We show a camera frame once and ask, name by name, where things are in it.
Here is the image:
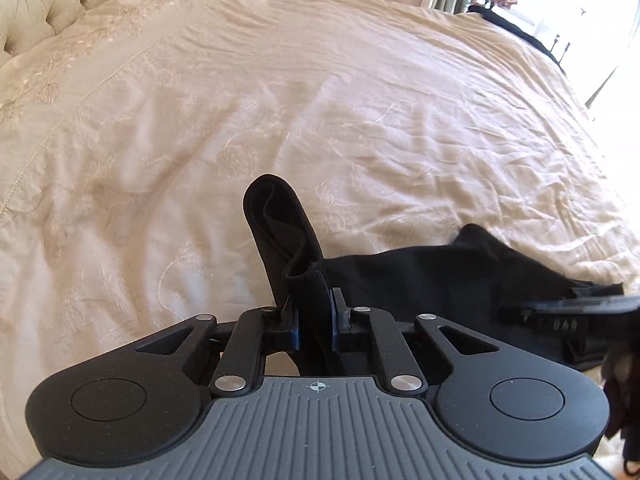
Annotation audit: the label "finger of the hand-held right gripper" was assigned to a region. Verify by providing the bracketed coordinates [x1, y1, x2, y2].
[497, 305, 536, 330]

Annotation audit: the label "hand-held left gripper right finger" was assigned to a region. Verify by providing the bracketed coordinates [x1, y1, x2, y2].
[330, 287, 502, 397]

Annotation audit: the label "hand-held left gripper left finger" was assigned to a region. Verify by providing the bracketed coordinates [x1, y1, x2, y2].
[132, 305, 302, 397]

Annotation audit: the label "black pants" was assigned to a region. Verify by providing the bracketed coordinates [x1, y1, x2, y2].
[243, 174, 627, 377]

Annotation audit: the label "dark cloth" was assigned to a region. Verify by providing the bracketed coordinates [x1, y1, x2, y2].
[600, 337, 640, 480]

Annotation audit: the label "cream embroidered bedspread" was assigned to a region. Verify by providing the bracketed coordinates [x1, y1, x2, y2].
[0, 0, 640, 463]

